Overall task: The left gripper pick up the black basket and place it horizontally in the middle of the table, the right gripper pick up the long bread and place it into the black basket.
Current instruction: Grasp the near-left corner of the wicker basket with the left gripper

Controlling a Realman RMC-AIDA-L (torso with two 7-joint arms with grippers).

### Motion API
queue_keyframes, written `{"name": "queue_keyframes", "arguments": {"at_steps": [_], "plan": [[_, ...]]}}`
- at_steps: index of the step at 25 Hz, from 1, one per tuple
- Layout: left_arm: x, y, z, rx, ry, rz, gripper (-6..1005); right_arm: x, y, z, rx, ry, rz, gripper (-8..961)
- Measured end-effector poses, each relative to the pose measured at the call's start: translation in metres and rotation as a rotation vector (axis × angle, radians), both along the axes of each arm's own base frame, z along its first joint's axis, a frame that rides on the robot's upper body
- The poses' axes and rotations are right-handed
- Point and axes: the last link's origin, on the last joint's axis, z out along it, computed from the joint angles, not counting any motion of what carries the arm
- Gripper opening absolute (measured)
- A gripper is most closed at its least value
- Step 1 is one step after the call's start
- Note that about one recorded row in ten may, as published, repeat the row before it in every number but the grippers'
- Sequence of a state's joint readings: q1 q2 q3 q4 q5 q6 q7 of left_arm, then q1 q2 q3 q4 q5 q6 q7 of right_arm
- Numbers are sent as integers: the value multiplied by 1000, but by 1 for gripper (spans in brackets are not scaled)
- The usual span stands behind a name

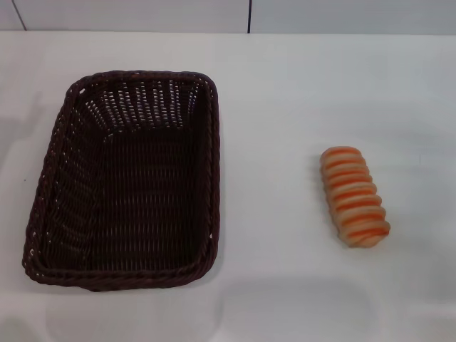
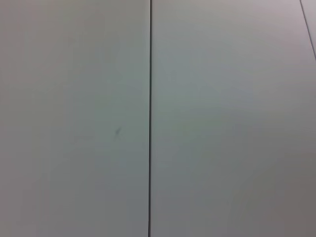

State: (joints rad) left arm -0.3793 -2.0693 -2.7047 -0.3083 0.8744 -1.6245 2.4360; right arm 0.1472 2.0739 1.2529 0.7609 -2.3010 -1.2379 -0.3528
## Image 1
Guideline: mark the dark brown wicker basket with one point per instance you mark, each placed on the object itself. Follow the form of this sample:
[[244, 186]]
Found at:
[[142, 199]]

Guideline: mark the orange striped bread loaf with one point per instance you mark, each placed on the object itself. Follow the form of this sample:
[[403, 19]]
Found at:
[[354, 194]]

